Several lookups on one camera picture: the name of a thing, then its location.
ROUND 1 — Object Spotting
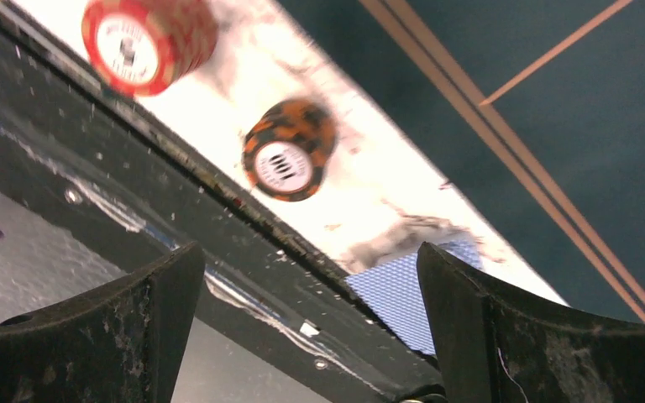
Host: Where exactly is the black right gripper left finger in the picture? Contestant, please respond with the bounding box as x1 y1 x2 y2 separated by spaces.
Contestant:
0 243 206 402

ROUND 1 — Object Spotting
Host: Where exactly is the blue playing card deck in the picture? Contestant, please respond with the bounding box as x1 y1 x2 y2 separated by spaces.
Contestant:
344 238 485 357

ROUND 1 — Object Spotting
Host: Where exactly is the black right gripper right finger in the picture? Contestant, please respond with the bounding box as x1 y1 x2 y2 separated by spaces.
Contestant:
417 243 645 403

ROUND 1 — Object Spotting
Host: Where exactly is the red poker chip stack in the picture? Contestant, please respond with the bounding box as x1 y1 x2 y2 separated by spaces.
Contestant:
81 0 219 97

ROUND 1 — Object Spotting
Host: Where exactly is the brown poker chip stack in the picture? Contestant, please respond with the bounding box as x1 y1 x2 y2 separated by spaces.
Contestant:
242 97 338 202

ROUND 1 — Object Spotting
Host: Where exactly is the black mounting rail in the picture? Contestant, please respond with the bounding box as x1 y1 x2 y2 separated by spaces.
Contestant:
0 1 446 402

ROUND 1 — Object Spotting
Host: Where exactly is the green poker table mat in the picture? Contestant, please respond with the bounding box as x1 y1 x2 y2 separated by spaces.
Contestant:
283 1 645 322

